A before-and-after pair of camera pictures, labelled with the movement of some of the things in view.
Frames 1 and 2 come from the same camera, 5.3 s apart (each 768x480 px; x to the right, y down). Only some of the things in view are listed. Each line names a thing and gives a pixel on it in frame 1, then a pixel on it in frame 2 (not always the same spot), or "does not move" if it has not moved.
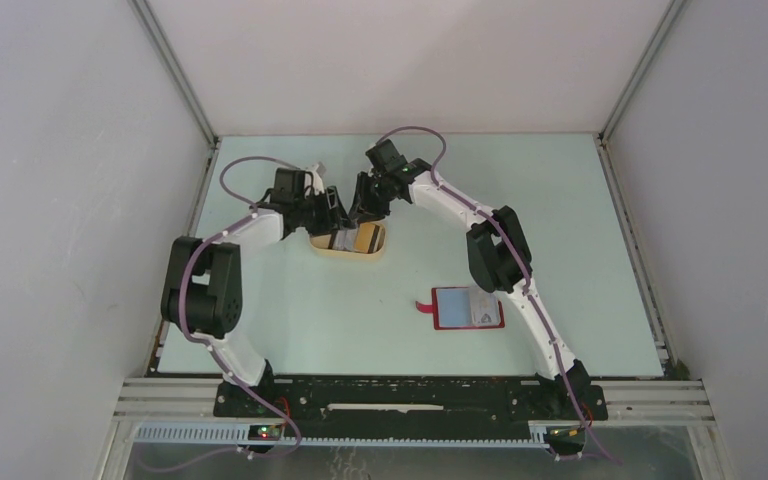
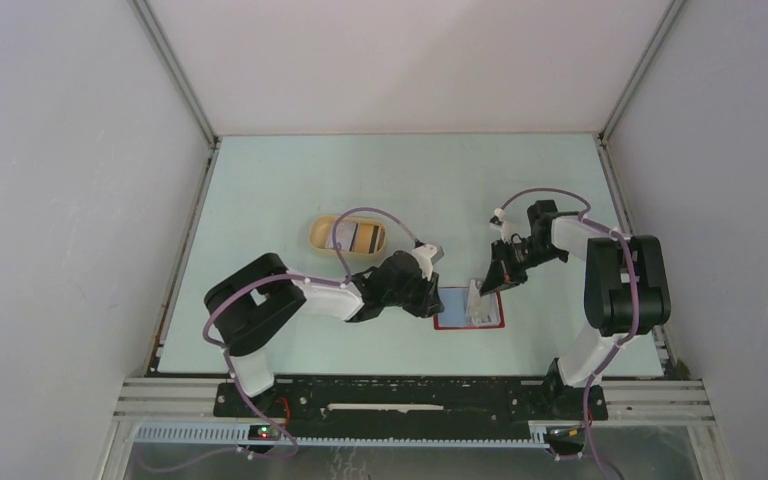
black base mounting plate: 415,402 does not move
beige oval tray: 364,238 does not move
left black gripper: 333,219 to 429,303
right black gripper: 362,205 to 502,268
